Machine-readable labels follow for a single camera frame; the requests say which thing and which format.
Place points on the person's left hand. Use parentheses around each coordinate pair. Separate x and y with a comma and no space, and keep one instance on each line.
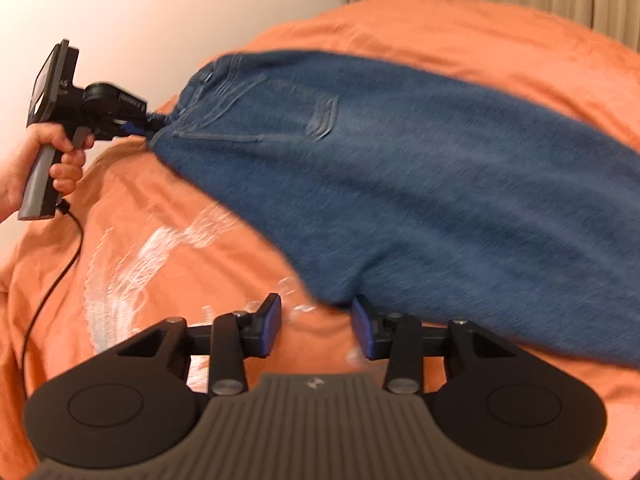
(20,160)

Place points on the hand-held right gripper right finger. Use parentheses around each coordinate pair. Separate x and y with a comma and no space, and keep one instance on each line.
(361,331)

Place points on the blue denim pants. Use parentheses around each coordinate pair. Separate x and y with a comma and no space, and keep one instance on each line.
(400,170)

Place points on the orange bed blanket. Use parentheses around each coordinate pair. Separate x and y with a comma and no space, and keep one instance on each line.
(150,260)

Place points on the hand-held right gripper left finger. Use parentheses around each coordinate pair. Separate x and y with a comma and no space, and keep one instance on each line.
(271,324)

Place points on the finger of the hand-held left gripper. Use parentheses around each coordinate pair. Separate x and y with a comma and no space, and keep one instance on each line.
(131,127)

